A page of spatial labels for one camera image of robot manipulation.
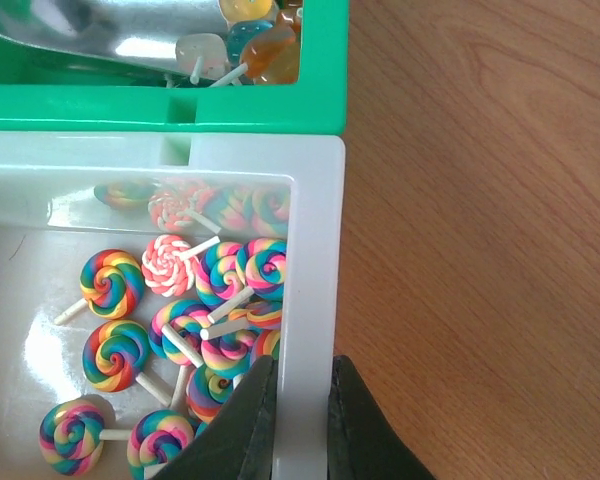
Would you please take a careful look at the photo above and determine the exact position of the white plastic bin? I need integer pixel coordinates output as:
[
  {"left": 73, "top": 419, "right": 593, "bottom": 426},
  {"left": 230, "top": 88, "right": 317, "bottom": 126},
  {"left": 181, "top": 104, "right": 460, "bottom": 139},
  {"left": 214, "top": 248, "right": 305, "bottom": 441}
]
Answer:
[{"left": 0, "top": 132, "right": 345, "bottom": 479}]

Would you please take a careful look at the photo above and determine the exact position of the green plastic bin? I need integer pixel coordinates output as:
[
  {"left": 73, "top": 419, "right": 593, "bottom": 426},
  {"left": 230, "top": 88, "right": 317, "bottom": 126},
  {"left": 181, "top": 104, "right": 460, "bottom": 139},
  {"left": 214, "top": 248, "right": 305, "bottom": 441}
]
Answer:
[{"left": 0, "top": 1, "right": 349, "bottom": 134}]

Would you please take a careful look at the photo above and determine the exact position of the metal scoop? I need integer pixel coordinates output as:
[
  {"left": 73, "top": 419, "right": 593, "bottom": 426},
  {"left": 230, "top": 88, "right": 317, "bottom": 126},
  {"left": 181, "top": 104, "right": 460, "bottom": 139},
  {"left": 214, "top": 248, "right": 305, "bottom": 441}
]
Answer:
[{"left": 0, "top": 0, "right": 228, "bottom": 73}]

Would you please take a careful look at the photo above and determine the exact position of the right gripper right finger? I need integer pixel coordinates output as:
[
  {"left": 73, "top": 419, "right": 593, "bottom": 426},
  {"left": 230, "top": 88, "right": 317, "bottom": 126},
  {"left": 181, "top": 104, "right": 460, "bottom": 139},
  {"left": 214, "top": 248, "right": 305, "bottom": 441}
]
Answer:
[{"left": 327, "top": 355, "right": 434, "bottom": 480}]

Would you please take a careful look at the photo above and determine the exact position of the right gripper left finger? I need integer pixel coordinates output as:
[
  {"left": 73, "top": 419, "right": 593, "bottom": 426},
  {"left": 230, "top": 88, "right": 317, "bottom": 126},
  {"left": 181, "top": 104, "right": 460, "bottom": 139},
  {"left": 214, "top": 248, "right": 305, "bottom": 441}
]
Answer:
[{"left": 154, "top": 356, "right": 278, "bottom": 480}]

